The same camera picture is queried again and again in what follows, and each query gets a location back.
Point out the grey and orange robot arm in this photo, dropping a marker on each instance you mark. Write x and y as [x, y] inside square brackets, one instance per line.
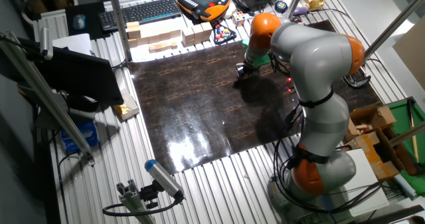
[315, 58]

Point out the open brown cardboard box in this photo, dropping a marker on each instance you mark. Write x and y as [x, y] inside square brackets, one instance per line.
[372, 117]

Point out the golden shiny object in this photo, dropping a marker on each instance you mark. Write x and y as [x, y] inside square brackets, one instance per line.
[312, 1]

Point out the slanted aluminium frame beam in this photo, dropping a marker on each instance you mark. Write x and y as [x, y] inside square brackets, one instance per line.
[43, 94]

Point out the green felt tray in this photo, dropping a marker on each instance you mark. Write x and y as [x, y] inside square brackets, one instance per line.
[403, 117]

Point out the black flat monitor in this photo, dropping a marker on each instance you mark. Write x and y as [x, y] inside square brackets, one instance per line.
[79, 74]

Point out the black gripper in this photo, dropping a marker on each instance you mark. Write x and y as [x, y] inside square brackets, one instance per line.
[245, 68]

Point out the black curved clamp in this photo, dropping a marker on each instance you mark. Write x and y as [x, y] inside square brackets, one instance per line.
[357, 80]

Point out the large wooden cube block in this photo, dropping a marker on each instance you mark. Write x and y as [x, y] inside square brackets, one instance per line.
[198, 33]
[206, 29]
[188, 36]
[133, 31]

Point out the white base board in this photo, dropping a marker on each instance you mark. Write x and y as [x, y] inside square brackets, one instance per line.
[365, 184]

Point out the orange and black teach pendant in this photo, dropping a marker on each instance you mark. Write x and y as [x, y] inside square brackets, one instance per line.
[203, 1]

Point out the blue plastic packet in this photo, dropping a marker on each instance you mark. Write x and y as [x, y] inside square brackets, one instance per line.
[79, 136]

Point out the short aluminium extrusion stand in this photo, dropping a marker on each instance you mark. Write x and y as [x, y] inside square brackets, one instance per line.
[133, 200]

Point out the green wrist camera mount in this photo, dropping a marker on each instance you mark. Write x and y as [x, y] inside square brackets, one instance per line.
[260, 61]

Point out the brown cardboard box with tape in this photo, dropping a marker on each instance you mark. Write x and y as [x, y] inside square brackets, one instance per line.
[378, 156]

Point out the silver camera with blue end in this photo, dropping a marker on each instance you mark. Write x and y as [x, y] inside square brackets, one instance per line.
[164, 179]

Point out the round black and blue disc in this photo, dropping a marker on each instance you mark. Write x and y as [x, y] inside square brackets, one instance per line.
[281, 6]

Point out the aluminium frame post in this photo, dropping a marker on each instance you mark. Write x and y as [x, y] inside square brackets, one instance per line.
[395, 24]
[406, 135]
[119, 21]
[293, 1]

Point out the thin wooden stick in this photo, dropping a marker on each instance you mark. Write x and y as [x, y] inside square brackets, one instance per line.
[413, 131]

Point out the black mouse pad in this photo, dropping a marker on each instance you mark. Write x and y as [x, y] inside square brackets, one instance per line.
[93, 13]

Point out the open box with gold foil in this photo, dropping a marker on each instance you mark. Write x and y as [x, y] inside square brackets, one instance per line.
[127, 108]

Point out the dark brown marbled mat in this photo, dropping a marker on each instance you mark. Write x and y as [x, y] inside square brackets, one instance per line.
[199, 101]

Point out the grey computer mouse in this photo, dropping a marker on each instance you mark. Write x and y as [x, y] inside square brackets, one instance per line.
[79, 21]

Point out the triangle rack of billiard balls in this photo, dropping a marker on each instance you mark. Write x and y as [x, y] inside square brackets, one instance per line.
[224, 34]

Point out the long light wooden block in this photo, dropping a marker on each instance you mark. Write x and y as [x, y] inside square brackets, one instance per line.
[159, 34]

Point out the white paper sheet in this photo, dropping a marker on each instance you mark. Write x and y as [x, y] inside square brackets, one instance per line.
[73, 43]

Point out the row of small wooden blocks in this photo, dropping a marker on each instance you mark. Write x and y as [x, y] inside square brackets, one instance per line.
[162, 46]

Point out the white colourful puzzle cube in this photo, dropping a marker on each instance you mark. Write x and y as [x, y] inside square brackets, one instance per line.
[238, 18]

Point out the black computer keyboard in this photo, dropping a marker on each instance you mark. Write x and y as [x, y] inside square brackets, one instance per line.
[141, 13]

